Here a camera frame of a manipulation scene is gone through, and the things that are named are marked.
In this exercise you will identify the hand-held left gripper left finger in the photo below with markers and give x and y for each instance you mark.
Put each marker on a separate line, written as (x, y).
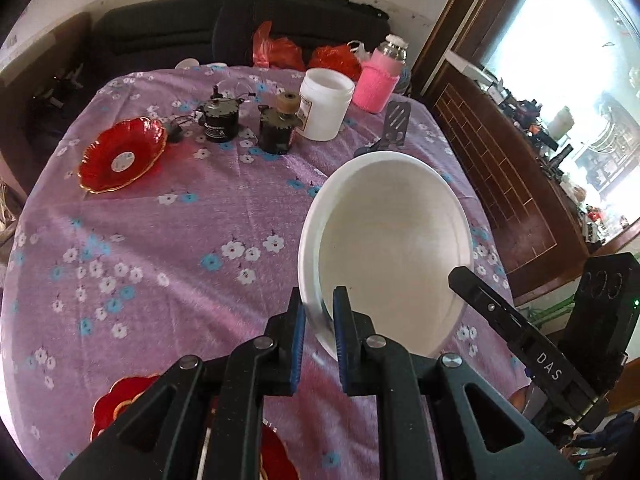
(299, 340)

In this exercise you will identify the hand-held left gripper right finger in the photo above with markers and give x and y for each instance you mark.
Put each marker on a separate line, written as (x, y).
(341, 340)

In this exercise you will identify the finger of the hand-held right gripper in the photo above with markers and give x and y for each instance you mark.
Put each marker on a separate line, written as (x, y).
(525, 345)

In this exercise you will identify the white bowl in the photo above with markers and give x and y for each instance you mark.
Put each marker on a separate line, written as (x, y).
(390, 240)

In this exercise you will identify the red glass plate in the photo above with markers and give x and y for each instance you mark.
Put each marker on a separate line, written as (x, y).
(100, 160)
(120, 400)

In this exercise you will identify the purple floral tablecloth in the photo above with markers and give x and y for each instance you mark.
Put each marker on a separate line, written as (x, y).
(175, 270)

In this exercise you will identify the wooden brick-pattern cabinet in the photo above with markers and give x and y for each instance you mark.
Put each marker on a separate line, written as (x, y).
(500, 160)

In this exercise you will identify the white container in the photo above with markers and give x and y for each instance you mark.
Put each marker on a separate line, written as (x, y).
(561, 121)

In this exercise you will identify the dark motor with brown pulley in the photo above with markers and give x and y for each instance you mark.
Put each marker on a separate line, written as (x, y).
(277, 130)

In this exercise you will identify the black slotted spatula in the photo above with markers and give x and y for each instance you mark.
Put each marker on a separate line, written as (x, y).
(397, 120)

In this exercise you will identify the white plastic jar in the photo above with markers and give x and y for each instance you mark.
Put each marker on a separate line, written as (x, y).
(325, 110)

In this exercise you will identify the black small motor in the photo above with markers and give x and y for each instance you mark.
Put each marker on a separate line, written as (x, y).
(217, 122)

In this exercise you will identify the pink sleeved thermos bottle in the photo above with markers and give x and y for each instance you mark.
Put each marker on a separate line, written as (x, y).
(377, 85)

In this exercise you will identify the clear glass cup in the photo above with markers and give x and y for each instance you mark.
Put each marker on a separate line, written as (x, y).
(235, 89)

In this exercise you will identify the red plastic bag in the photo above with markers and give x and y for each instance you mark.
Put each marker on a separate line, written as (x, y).
(277, 52)
(335, 60)

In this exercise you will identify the white flat box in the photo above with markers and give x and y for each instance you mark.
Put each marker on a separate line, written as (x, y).
(470, 67)

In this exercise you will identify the white round lid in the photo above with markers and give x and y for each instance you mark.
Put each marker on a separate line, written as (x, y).
(218, 65)
(187, 64)

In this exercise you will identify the black sofa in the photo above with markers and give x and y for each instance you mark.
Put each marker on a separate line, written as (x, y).
(175, 30)

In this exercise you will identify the wooden side cabinet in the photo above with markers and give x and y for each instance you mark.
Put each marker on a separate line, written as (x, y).
(45, 55)

